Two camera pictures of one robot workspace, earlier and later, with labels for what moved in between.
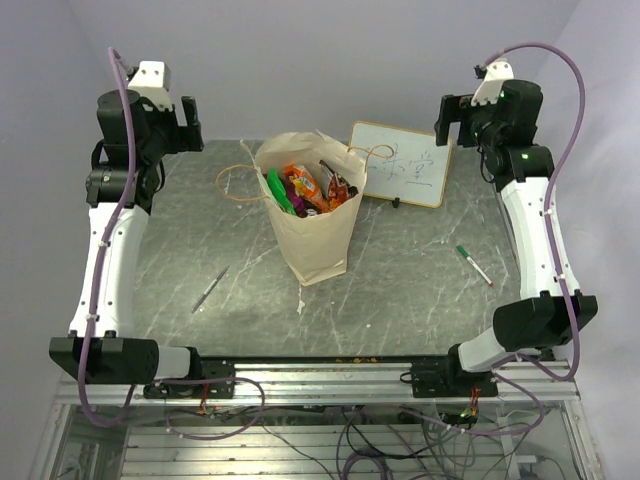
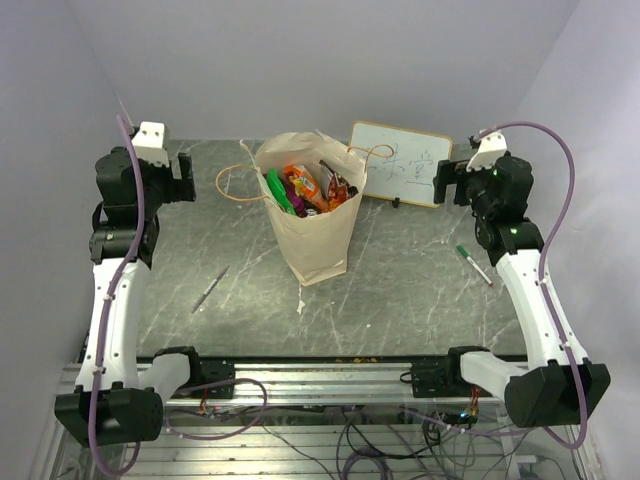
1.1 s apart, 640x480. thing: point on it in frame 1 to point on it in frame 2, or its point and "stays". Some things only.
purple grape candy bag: x=298 y=203 stays
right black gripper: x=457 y=109 to x=450 y=172
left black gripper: x=185 y=138 to x=177 y=189
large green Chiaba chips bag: x=278 y=187 stays
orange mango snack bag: x=307 y=188 stays
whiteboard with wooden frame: x=403 y=164 stays
